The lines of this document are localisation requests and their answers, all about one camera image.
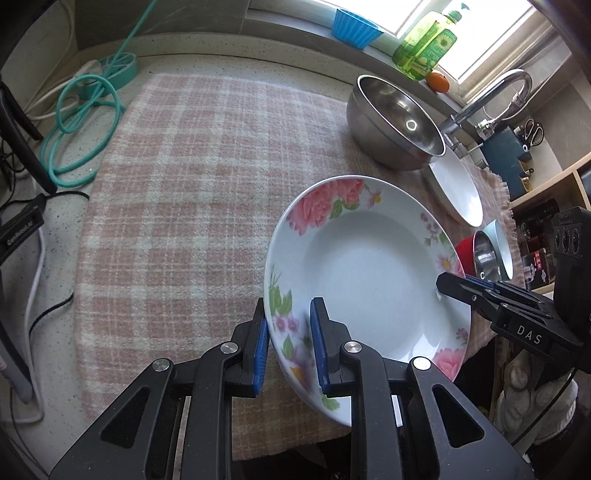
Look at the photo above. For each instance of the floral white plate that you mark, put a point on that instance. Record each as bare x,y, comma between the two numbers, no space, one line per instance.
369,258

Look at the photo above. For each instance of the dark blue knife block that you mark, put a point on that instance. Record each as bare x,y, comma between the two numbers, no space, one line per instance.
505,152

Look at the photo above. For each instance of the white figurine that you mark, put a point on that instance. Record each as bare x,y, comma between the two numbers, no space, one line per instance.
517,397

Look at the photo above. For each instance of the beige wooden shelf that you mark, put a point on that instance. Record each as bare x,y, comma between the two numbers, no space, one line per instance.
568,173

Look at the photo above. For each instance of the orange fruit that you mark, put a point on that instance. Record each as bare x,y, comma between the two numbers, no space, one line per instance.
437,81

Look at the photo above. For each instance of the black stand leg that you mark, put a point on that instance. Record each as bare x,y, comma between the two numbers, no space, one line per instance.
27,147

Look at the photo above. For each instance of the chrome kitchen faucet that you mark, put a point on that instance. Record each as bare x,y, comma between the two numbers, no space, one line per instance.
489,92

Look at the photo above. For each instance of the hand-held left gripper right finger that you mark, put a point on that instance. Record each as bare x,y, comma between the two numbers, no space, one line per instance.
318,350

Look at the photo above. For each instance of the pink checked cloth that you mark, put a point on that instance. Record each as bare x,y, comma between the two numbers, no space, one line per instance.
184,207

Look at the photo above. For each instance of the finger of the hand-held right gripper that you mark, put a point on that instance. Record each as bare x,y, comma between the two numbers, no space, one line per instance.
512,293
466,293

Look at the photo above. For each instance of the light blue bowl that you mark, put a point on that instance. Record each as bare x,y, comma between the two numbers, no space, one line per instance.
503,244

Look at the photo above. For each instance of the white plate grey leaf print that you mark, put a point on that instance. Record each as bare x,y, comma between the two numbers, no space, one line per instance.
457,189

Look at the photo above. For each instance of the small steel bowl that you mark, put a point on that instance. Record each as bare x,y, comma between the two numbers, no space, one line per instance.
485,258

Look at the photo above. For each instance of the green dish soap bottle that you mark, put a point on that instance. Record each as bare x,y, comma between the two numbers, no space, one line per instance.
422,50

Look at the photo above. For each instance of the large steel bowl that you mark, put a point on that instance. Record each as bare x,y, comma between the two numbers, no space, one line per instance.
378,134

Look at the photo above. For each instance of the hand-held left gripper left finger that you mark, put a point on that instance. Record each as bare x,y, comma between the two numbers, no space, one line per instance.
261,355

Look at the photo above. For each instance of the white power strip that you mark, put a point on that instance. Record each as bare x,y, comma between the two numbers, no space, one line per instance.
87,69

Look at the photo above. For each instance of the black labelled device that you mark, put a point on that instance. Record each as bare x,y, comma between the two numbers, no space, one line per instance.
18,228

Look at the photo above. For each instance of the window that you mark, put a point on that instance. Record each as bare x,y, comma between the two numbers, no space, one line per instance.
489,32

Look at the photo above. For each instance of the teal power strip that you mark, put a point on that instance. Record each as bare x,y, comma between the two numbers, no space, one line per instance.
124,69

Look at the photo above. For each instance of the blue fluted silicone cup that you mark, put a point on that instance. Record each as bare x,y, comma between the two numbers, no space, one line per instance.
355,30

